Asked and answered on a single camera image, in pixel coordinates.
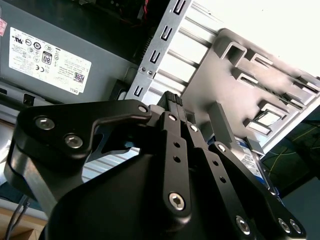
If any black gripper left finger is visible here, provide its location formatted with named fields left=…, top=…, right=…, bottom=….
left=3, top=91, right=194, bottom=221

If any hard disk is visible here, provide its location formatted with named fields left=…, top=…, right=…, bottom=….
left=232, top=137, right=282, bottom=201

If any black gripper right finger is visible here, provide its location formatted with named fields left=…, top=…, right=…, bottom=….
left=175, top=95, right=308, bottom=239

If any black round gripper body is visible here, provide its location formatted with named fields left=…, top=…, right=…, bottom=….
left=46, top=147, right=310, bottom=240

